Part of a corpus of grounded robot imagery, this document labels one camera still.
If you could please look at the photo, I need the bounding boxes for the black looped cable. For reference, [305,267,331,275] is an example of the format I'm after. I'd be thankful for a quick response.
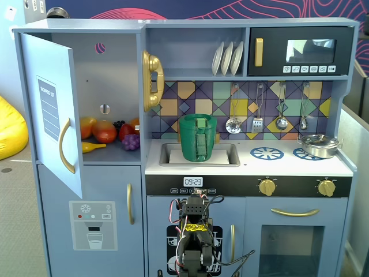
[201,194,226,222]

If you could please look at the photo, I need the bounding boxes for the metal serving spoon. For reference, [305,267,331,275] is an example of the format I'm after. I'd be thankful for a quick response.
[298,81,312,131]

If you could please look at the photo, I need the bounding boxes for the red toy strawberry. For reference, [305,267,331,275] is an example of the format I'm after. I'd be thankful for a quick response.
[118,123,135,143]

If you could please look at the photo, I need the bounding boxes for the blue door with shopping list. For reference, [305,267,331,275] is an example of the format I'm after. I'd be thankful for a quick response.
[19,32,84,200]

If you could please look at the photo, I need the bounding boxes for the metal ladle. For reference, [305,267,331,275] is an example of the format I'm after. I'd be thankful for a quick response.
[274,83,289,131]

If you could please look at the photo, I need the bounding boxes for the metal slotted spatula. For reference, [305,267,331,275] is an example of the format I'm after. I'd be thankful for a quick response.
[251,83,265,134]

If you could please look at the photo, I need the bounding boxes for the yellow toy banana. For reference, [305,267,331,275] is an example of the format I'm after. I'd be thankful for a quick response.
[81,141,107,154]

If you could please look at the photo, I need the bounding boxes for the metal bowl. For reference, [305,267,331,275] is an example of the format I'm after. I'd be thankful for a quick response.
[46,6,71,20]

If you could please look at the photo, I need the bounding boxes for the purple toy grapes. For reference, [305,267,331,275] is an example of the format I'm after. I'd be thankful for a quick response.
[122,133,141,151]

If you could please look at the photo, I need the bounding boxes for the blue wooden toy kitchen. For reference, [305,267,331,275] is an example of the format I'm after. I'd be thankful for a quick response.
[12,17,360,277]

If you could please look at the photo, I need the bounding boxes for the white paper note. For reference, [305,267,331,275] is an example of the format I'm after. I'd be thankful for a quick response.
[3,5,18,21]

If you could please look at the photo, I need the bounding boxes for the red orange toy mango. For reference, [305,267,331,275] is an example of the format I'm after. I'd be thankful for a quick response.
[92,119,118,144]

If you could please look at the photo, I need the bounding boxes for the blue oven door with window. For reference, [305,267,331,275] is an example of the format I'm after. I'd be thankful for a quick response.
[245,197,349,277]

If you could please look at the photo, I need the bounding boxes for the blue door with dishes print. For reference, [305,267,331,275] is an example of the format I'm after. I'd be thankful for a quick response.
[146,195,247,277]

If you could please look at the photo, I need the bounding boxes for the green plastic cup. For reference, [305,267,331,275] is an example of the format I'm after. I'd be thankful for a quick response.
[178,113,218,163]

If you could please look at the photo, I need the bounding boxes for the red white black servo cable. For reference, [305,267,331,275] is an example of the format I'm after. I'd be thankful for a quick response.
[168,198,186,225]

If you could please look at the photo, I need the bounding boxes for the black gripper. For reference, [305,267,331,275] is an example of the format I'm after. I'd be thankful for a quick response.
[178,187,211,220]

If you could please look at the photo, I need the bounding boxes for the blue door with dispenser print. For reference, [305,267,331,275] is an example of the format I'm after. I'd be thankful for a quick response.
[37,163,145,277]

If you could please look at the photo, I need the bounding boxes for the metal skimmer spoon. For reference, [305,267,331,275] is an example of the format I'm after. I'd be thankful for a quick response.
[225,83,243,135]

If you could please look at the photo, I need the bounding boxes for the gold toy telephone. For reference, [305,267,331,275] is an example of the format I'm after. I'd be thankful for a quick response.
[141,49,165,113]

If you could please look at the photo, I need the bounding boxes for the grey partition panel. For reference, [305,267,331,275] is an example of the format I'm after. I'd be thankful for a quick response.
[336,102,369,262]

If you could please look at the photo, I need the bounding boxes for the yellow beanbag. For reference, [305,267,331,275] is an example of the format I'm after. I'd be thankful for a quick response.
[0,95,29,161]

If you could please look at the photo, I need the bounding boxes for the steel pot with lid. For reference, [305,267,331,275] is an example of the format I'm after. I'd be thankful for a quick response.
[297,133,345,160]

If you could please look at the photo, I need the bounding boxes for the white digital clock display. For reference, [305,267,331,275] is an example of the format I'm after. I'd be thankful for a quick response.
[183,176,204,188]

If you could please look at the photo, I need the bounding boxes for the grey toy sink basin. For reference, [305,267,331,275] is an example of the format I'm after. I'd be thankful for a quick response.
[159,142,241,168]

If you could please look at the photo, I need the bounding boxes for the white toy plate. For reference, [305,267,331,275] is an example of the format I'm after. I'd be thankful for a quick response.
[220,41,235,77]
[211,41,225,77]
[230,40,245,77]

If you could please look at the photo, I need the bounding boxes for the black toy microwave door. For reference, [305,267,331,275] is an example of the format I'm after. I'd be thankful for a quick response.
[248,26,355,77]

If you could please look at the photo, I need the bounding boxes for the gold block microwave handle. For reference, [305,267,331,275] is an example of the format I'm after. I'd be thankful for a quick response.
[254,37,264,68]

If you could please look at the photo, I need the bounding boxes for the gold stove knob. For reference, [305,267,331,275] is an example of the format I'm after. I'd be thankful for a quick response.
[317,179,337,198]
[258,178,277,197]

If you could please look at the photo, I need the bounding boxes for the black thin long cable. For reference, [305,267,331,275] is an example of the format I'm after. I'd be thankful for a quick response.
[212,249,256,268]

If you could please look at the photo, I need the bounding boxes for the gold curved door handle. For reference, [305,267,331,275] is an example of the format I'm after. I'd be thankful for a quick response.
[59,117,76,174]
[126,183,135,226]
[270,208,321,218]
[229,224,236,264]

